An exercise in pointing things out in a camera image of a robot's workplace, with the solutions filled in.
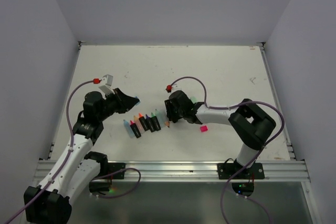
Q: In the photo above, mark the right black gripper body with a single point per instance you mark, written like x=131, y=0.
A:
x=172, y=112

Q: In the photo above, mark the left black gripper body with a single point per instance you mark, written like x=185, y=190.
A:
x=111, y=105

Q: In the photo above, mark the green pastel cap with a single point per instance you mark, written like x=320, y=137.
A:
x=193, y=99

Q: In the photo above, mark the light blue highlighter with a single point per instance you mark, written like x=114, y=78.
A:
x=128, y=128

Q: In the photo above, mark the green pastel highlighter body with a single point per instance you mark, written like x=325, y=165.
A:
x=159, y=116

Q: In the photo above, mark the orange cap black highlighter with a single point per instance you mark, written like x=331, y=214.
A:
x=143, y=122

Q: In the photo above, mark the pink cap black highlighter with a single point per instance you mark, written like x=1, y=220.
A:
x=135, y=129

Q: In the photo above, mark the green cap black highlighter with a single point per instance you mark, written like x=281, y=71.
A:
x=155, y=122

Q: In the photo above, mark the purple black highlighter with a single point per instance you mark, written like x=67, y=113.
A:
x=150, y=123

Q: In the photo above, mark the pink neon cap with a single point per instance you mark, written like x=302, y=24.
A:
x=204, y=128

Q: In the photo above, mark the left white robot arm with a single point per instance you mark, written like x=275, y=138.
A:
x=52, y=199

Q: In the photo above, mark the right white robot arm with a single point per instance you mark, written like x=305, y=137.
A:
x=251, y=123

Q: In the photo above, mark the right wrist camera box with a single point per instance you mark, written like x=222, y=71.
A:
x=176, y=88

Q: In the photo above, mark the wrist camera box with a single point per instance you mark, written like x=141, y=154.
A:
x=176, y=88
x=106, y=84

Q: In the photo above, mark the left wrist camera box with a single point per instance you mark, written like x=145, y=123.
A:
x=106, y=84

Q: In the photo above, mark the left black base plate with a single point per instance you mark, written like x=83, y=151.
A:
x=111, y=171

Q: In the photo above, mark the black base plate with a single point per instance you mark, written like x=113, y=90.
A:
x=111, y=171
x=226, y=170

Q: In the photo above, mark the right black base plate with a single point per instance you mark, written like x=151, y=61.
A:
x=226, y=170

